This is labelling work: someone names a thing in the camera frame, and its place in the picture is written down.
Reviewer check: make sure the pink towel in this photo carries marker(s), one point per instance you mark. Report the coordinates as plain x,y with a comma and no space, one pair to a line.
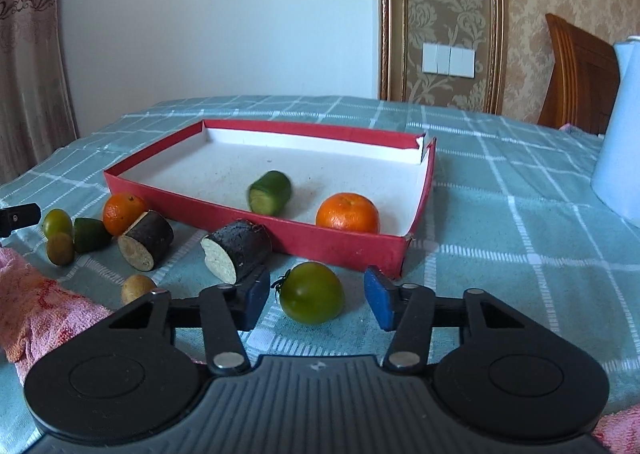
37,314

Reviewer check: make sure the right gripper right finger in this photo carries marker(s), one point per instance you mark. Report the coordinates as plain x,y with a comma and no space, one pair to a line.
489,365

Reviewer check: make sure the white wall switch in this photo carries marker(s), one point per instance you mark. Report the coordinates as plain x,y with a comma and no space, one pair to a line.
444,60

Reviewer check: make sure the brown longan fruit right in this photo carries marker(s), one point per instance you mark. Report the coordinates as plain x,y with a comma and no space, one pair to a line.
60,249

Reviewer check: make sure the cucumber piece bitten end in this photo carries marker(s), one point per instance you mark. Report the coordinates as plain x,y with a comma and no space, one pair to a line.
269,194

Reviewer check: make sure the green plaid bedsheet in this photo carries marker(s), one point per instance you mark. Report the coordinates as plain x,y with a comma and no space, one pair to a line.
511,211

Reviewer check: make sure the cucumber piece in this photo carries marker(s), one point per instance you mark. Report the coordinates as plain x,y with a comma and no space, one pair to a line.
90,235

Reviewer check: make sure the red shallow cardboard box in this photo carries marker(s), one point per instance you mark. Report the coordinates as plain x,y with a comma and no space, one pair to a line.
200,175

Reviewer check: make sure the orange mandarin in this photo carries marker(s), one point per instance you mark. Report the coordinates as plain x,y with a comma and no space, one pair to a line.
121,210
350,212

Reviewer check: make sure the large green tomato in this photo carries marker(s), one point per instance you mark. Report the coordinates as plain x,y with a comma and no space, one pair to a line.
310,293

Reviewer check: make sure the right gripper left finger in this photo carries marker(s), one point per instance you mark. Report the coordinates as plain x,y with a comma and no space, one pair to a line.
144,367

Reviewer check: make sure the gold wall moulding frame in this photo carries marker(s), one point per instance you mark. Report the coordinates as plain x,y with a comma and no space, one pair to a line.
477,25

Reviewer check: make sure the tan longan fruit left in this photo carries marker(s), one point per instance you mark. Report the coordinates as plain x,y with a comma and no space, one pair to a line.
136,286

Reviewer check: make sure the white electric kettle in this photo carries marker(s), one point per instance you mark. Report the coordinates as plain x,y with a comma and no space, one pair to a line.
616,178

